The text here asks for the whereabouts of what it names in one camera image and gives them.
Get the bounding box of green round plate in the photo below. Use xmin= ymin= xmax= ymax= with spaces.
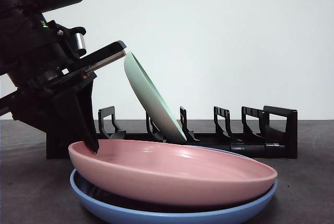
xmin=123 ymin=51 xmax=187 ymax=143

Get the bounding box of pink round plate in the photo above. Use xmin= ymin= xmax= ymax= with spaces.
xmin=68 ymin=139 xmax=278 ymax=207

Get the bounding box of blue round plate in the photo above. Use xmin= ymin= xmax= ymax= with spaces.
xmin=69 ymin=144 xmax=279 ymax=224

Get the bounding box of black plastic dish rack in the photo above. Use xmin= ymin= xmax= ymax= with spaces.
xmin=46 ymin=105 xmax=299 ymax=160

